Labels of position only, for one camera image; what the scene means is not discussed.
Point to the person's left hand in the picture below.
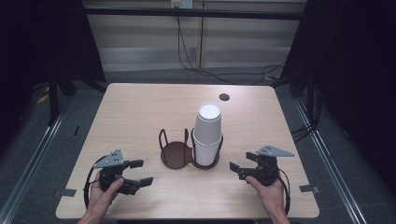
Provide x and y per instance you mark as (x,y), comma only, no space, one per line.
(102,196)

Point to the stack of white paper cups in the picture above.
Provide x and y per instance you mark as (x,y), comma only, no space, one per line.
(208,133)

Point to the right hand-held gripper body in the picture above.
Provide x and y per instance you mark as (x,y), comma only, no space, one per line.
(264,169)

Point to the yellow floor tape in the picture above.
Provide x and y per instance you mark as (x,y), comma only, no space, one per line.
(43,98)

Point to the person's right hand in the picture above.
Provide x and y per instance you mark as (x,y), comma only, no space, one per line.
(270,194)

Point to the black round table grommet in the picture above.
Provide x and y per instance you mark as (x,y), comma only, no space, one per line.
(224,96)

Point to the metal floor rail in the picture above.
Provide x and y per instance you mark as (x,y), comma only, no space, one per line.
(34,161)
(330,161)

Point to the black curtain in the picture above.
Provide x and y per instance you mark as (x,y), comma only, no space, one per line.
(351,62)
(40,46)

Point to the white wall outlet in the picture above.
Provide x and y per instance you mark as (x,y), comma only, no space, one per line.
(181,3)

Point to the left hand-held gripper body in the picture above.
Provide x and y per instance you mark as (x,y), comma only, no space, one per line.
(109,170)

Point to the grey tape strip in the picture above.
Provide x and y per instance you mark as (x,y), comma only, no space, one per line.
(66,192)
(308,188)

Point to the dark double cup holder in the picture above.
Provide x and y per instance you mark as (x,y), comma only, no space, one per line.
(176,155)

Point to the black metal stand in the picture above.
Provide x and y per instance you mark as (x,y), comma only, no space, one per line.
(53,99)

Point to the black horizontal bar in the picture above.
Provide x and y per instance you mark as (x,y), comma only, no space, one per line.
(193,13)

